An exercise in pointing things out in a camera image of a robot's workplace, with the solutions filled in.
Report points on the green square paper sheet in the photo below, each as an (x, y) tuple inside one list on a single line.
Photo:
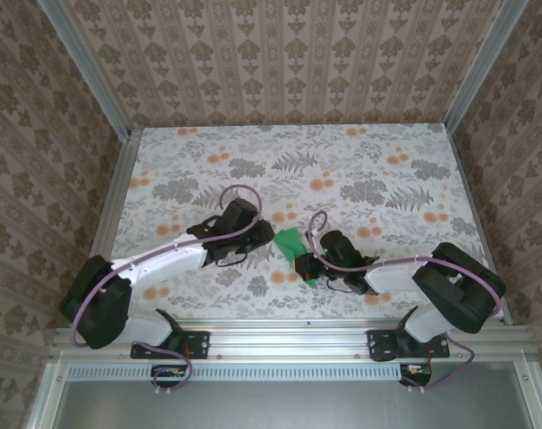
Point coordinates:
[(291, 243)]

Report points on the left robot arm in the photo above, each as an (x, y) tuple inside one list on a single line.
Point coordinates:
[(96, 308)]

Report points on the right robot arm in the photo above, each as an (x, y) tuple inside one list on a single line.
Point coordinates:
[(454, 290)]

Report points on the grey sheet metal panel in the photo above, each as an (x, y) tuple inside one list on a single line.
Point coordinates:
[(275, 406)]

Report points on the floral patterned table cover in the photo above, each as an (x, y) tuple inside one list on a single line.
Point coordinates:
[(298, 147)]

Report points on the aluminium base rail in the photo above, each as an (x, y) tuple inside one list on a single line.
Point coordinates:
[(289, 339)]

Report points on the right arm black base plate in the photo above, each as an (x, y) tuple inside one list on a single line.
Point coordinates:
[(378, 344)]

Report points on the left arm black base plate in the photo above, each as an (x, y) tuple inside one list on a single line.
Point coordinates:
[(199, 344)]

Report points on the aluminium table side rail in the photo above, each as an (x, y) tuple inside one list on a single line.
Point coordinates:
[(465, 179), (112, 214)]

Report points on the aluminium frame post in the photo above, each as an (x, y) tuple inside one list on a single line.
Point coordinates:
[(87, 71), (481, 62)]

